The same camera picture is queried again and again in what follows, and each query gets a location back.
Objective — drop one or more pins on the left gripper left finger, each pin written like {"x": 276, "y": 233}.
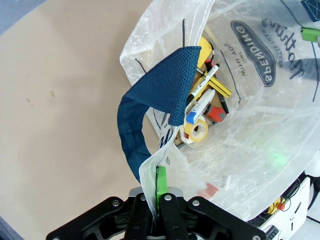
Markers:
{"x": 112, "y": 220}

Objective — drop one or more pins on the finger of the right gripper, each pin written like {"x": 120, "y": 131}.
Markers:
{"x": 310, "y": 34}

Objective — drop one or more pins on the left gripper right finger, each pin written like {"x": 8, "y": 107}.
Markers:
{"x": 175, "y": 220}

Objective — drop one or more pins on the red card tag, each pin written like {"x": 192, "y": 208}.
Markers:
{"x": 208, "y": 191}

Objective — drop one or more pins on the small white tag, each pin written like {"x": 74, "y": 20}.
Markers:
{"x": 225, "y": 182}

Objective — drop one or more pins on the yellow tape roll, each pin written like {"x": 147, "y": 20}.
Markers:
{"x": 191, "y": 130}

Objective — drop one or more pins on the yellow folding ruler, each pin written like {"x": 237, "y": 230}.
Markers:
{"x": 220, "y": 87}

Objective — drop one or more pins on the yellow tape measure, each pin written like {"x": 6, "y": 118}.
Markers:
{"x": 205, "y": 47}

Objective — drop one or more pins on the yellow red emergency stop button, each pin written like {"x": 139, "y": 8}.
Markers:
{"x": 281, "y": 206}

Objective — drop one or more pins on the black pen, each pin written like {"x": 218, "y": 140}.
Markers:
{"x": 223, "y": 103}

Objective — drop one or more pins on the white marker black cap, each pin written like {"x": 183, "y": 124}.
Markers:
{"x": 205, "y": 77}

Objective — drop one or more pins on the white marker blue cap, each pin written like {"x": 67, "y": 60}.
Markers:
{"x": 200, "y": 105}

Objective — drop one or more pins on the white control box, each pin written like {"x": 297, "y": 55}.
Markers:
{"x": 302, "y": 200}

